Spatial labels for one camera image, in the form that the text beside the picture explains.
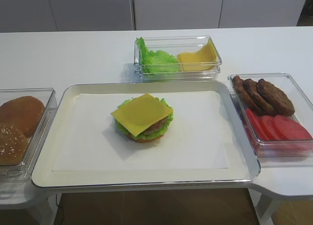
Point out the yellow cheese slice on burger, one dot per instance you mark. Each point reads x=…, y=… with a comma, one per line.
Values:
x=140, y=112

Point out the middle red tomato slice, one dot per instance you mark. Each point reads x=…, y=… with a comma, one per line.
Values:
x=267, y=124

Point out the clear lettuce cheese container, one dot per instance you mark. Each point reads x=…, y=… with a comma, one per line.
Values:
x=175, y=46

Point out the clear patty tomato container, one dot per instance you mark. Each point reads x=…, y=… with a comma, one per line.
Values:
x=303, y=115

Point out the right brown meat patty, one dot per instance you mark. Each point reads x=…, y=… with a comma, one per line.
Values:
x=276, y=97

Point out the yellow cheese slices stack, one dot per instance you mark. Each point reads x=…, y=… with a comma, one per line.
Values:
x=203, y=59

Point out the flat orange bun bottom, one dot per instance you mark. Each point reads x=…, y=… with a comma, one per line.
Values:
x=24, y=113

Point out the red tomato slice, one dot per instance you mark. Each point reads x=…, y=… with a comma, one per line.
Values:
x=267, y=124
x=255, y=122
x=290, y=129

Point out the clear bun container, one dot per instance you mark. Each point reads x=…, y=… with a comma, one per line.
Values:
x=21, y=172

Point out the right red tomato slice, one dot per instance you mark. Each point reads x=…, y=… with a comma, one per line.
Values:
x=290, y=129

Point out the white metal serving tray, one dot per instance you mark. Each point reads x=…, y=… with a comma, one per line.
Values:
x=243, y=164

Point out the right sesame bun top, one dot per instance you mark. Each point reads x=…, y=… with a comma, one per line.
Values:
x=13, y=145

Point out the brown meat patty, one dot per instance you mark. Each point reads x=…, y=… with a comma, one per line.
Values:
x=251, y=88
x=276, y=97
x=238, y=85

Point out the bottom burger bun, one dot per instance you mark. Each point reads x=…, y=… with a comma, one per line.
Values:
x=141, y=140

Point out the green lettuce in container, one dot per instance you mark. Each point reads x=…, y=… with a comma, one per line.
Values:
x=156, y=61

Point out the left brown meat patty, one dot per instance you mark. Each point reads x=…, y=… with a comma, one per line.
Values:
x=238, y=85

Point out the white paper tray liner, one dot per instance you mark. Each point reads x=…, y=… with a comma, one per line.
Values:
x=195, y=139

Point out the left red tomato slice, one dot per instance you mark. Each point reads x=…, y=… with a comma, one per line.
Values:
x=255, y=122

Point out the middle brown meat patty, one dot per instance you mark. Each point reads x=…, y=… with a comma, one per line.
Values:
x=251, y=88

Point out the brown patty on burger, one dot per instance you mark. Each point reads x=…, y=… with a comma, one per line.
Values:
x=155, y=127

